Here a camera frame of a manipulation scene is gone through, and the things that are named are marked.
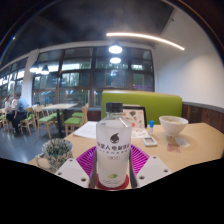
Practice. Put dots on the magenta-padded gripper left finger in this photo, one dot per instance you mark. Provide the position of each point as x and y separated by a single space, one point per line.
71 170

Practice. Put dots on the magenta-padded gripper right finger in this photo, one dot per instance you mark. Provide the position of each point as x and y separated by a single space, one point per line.
153 170

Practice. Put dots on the clear plastic water bottle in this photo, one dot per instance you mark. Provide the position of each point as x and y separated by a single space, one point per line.
113 153

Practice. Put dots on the green speckled white mug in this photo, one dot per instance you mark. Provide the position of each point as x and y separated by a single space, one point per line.
57 151

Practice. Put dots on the small flat electronic device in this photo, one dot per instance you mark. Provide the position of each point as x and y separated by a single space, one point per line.
149 141

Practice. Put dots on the red printed paper slip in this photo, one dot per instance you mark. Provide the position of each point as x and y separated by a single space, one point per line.
173 148

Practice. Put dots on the white paper napkin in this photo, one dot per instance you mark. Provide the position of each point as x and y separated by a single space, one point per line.
183 142

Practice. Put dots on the small blue-capped bottle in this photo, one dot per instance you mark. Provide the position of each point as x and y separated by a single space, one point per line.
151 128

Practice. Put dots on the white open booklet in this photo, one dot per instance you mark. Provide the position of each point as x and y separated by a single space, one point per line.
86 130

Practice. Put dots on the white bowl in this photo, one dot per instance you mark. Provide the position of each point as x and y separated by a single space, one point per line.
173 125

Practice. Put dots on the light wooden dining table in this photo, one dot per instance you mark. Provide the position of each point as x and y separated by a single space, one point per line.
60 106

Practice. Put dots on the green upholstered bench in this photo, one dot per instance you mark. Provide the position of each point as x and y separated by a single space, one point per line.
160 105

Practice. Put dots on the person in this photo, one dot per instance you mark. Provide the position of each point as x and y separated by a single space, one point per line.
21 106
8 106

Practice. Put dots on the round pendant lamps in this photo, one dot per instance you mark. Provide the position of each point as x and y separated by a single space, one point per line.
115 49

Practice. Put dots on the long linear ceiling light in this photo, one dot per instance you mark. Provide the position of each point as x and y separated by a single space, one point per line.
146 37

